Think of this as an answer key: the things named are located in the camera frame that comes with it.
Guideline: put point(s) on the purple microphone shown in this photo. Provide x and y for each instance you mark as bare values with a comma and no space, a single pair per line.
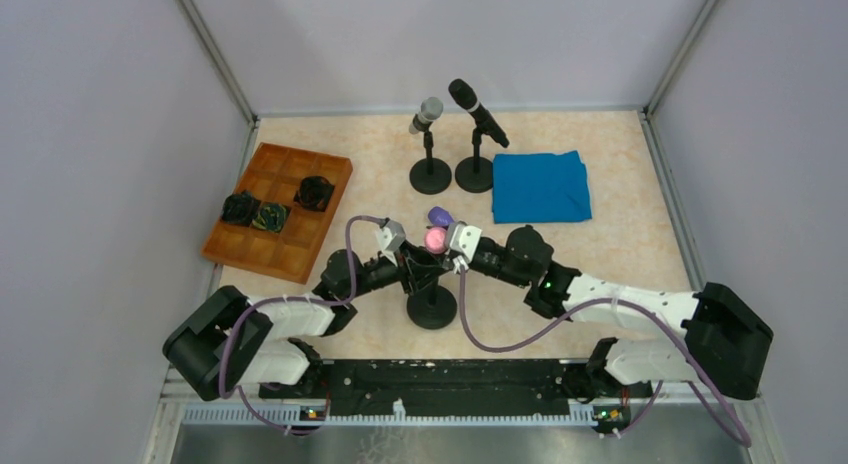
440,217

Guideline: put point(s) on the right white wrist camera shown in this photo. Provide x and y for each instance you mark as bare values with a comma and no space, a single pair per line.
462,241

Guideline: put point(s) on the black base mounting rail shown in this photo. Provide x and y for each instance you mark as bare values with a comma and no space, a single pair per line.
450,388

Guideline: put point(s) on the black bundle upper tray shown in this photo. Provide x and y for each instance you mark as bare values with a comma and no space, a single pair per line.
314,193

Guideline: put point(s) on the brown wooden compartment tray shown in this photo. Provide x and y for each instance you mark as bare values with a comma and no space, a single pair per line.
274,175

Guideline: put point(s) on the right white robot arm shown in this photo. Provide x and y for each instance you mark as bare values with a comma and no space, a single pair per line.
711,336

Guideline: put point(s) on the green black bundle in tray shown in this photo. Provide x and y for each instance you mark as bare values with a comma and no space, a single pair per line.
270,217

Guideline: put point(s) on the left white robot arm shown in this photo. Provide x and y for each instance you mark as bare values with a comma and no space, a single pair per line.
232,340

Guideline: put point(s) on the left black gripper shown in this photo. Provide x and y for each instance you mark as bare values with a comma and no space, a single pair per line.
406,260

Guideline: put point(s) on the pink microphone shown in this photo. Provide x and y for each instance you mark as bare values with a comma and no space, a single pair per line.
435,240

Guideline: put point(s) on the black microphone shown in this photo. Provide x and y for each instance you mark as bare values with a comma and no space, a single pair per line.
466,98

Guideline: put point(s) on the silver grey microphone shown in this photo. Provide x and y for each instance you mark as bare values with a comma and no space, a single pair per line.
431,109

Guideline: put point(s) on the black mic stand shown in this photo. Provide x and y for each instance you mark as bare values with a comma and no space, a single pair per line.
430,175
432,307
474,174

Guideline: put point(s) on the blue folded cloth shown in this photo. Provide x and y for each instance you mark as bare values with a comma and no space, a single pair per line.
540,188

